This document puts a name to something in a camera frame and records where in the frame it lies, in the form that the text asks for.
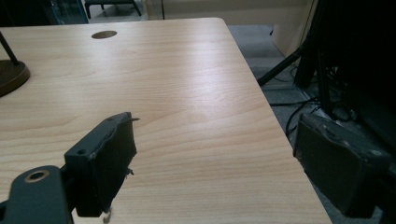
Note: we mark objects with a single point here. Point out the black tripod legs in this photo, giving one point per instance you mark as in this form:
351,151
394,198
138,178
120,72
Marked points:
367,46

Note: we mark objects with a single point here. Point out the dark glass cabinet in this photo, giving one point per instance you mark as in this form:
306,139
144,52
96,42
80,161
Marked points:
68,12

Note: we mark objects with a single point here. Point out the black metal stand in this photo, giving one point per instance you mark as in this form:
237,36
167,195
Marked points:
280,69

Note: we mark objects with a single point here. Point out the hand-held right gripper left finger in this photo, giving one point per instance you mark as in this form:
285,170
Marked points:
93,168

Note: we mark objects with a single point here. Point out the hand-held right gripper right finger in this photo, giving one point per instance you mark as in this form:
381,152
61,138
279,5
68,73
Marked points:
339,168

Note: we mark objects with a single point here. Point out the black furniture frame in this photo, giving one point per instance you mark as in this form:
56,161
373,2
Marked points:
109,2

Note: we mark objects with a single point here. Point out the thin black pole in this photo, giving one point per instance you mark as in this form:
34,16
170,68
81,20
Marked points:
162,9

